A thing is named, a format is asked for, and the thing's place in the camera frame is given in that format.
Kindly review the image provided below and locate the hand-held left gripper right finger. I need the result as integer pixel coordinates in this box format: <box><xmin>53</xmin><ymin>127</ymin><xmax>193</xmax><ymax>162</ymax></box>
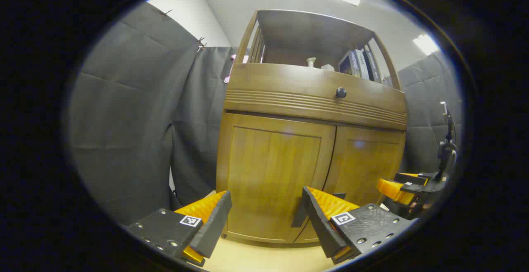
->
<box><xmin>302</xmin><ymin>186</ymin><xmax>416</xmax><ymax>264</ymax></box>

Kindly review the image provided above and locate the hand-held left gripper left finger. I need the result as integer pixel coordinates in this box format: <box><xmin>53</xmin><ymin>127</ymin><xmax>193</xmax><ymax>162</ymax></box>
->
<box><xmin>124</xmin><ymin>190</ymin><xmax>233</xmax><ymax>267</ymax></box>

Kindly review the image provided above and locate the wooden shoe cabinet door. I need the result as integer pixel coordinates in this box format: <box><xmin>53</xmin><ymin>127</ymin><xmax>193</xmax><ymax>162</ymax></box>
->
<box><xmin>294</xmin><ymin>125</ymin><xmax>405</xmax><ymax>243</ymax></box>
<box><xmin>216</xmin><ymin>113</ymin><xmax>336</xmax><ymax>243</ymax></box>

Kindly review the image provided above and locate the wooden double-door shoe cabinet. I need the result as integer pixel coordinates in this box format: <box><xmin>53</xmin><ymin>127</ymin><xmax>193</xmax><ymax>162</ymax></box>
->
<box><xmin>216</xmin><ymin>10</ymin><xmax>407</xmax><ymax>244</ymax></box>

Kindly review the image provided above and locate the wooden cabinet drawer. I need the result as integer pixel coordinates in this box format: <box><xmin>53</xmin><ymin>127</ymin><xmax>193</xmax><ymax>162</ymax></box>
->
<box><xmin>224</xmin><ymin>63</ymin><xmax>407</xmax><ymax>131</ymax></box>

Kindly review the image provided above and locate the dark blue book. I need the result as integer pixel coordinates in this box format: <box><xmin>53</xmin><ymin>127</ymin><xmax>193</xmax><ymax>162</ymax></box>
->
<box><xmin>363</xmin><ymin>49</ymin><xmax>383</xmax><ymax>84</ymax></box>
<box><xmin>338</xmin><ymin>50</ymin><xmax>361</xmax><ymax>77</ymax></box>

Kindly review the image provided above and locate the small ceiling light panel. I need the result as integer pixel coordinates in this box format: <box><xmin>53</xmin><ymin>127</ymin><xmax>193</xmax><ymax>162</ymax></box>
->
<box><xmin>413</xmin><ymin>34</ymin><xmax>439</xmax><ymax>55</ymax></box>

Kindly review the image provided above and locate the grey spine book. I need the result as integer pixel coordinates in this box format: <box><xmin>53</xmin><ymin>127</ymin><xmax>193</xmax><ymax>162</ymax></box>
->
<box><xmin>355</xmin><ymin>49</ymin><xmax>370</xmax><ymax>80</ymax></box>

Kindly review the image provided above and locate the pink-edged white board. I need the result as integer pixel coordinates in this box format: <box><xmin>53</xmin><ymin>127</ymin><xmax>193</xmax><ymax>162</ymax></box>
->
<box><xmin>224</xmin><ymin>54</ymin><xmax>249</xmax><ymax>84</ymax></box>

